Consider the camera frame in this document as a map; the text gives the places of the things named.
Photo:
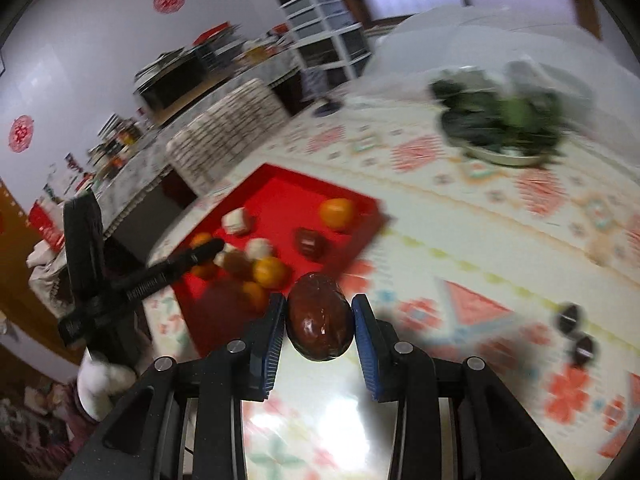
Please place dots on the small orange mandarin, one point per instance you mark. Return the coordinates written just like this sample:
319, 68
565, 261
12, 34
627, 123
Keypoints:
201, 239

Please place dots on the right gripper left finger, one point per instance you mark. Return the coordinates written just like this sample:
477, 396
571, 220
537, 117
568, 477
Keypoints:
244, 370

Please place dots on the patterned chair cushion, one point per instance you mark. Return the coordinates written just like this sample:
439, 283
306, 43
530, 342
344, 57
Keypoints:
204, 151

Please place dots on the plate of green spinach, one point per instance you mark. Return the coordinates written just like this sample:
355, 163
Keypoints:
496, 119

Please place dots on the large orange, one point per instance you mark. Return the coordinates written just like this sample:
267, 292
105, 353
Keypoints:
337, 213

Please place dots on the beige fruit piece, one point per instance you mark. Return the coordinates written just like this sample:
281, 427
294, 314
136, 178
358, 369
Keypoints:
236, 222

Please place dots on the red paper wall decoration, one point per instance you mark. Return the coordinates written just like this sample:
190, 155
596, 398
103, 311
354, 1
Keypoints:
168, 6

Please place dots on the dark red plum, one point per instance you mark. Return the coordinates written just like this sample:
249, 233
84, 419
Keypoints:
310, 243

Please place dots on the red tray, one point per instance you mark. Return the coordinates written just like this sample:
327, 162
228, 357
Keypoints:
279, 201

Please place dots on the white drawer cabinet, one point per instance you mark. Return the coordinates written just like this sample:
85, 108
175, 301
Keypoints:
328, 37

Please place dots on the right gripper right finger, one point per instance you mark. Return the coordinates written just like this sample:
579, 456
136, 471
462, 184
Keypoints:
397, 371

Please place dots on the beige fruit cylinder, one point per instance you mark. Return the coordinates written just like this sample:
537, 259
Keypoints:
258, 248

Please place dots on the white mesh food cover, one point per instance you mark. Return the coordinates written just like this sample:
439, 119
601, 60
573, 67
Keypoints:
512, 43

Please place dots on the dark plum small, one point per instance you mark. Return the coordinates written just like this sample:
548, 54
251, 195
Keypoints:
584, 351

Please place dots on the patterned tablecloth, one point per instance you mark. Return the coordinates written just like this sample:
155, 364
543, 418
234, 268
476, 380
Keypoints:
476, 260

